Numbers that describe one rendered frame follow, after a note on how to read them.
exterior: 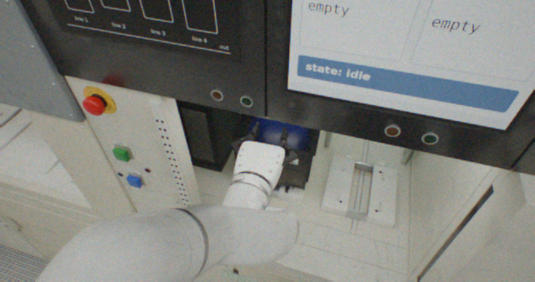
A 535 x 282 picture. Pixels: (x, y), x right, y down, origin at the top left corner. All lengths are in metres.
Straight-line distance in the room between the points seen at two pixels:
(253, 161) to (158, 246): 0.43
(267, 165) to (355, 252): 0.43
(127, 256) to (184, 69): 0.32
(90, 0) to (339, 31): 0.35
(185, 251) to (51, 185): 1.02
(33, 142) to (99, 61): 0.91
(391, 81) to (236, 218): 0.28
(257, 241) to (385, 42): 0.33
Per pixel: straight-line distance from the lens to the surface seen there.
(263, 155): 0.73
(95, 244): 0.31
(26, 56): 0.75
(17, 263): 2.35
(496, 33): 0.44
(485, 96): 0.48
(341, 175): 1.12
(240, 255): 0.52
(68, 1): 0.61
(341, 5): 0.41
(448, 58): 0.44
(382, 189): 1.12
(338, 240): 1.03
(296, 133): 0.98
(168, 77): 0.58
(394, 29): 0.42
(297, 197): 1.05
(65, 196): 1.29
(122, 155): 0.81
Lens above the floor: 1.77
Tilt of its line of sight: 46 degrees down
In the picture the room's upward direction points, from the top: straight up
